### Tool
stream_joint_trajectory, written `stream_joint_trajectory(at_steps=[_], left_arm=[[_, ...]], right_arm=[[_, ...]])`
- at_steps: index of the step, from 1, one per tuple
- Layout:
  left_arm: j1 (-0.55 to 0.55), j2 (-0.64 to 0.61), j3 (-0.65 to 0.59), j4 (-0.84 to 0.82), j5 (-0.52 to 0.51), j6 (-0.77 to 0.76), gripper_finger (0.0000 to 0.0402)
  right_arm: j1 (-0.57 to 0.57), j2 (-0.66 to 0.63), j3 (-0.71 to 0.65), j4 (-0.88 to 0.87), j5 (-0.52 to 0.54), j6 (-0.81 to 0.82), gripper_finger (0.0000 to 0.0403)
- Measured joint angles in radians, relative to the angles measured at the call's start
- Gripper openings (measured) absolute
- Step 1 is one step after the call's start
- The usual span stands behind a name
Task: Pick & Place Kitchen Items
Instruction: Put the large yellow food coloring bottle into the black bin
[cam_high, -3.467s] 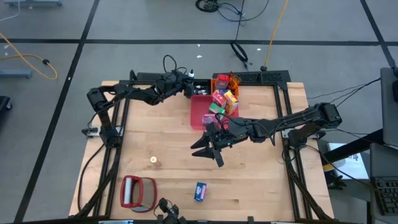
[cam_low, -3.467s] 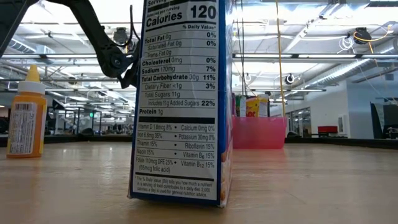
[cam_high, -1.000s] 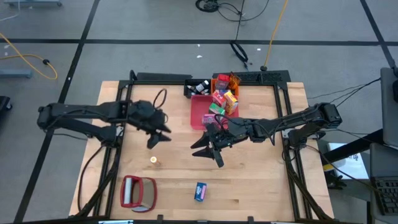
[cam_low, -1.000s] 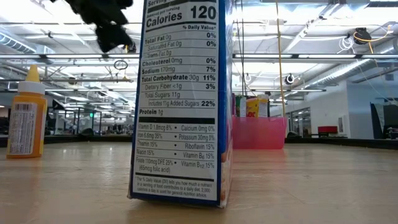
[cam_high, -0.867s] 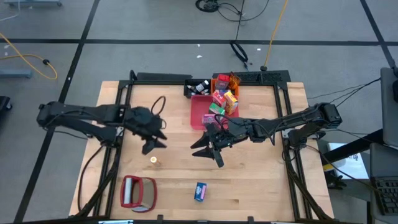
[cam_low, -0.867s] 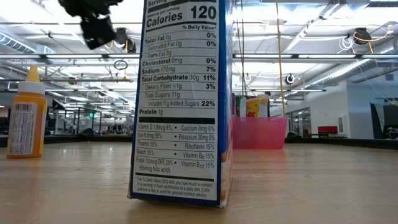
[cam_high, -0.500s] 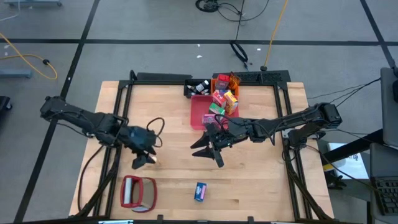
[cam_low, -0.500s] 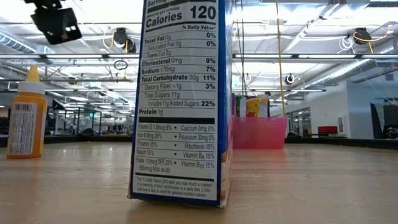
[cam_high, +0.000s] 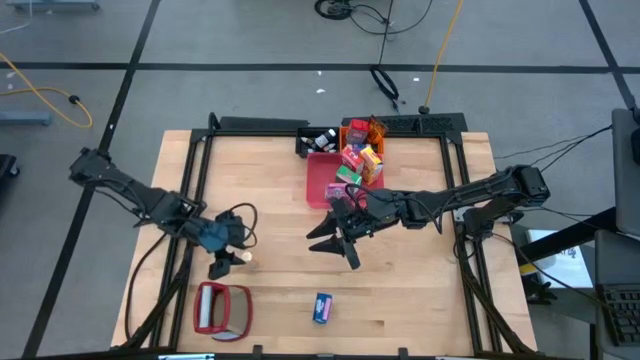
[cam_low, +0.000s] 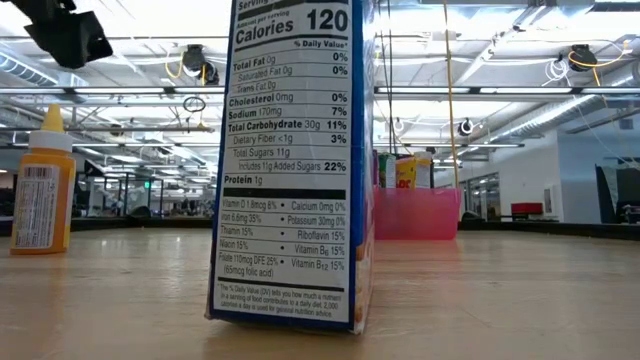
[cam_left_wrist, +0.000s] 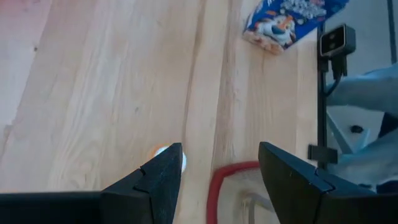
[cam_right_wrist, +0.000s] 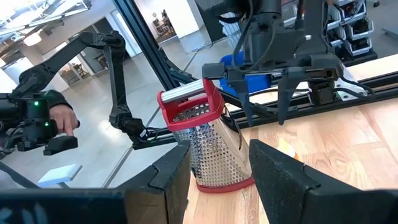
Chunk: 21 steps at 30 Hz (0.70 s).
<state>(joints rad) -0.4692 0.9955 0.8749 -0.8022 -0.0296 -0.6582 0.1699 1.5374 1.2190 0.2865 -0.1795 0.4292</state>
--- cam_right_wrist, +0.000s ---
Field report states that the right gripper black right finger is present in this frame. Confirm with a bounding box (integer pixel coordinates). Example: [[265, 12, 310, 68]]
[[248, 139, 322, 224]]

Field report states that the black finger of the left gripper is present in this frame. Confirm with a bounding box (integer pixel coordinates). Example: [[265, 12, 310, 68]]
[[277, 77, 301, 126], [228, 78, 259, 128]]

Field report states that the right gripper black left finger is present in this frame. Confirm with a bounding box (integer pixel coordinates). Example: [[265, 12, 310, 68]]
[[123, 139, 192, 224]]

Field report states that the person's forearm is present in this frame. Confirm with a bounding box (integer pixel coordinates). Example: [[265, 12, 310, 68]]
[[39, 89, 74, 110]]

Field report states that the blue plastic bin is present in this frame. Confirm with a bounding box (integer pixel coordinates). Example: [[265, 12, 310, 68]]
[[218, 51, 272, 96]]

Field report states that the yellow squeeze bottle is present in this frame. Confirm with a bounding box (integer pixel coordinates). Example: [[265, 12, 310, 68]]
[[277, 136, 300, 161]]

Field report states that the stacked storage bins rack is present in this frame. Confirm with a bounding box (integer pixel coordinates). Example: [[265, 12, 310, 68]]
[[325, 0, 379, 62]]

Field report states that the white flat pad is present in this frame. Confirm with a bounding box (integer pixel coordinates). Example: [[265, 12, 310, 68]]
[[37, 163, 83, 189]]

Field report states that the person's hand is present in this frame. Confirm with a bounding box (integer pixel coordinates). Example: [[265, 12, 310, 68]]
[[49, 104, 79, 137]]

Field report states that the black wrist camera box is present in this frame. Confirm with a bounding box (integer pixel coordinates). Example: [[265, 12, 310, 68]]
[[307, 79, 336, 106]]

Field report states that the black aluminium table frame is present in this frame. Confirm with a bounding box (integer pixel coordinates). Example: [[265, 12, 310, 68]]
[[111, 0, 398, 150]]

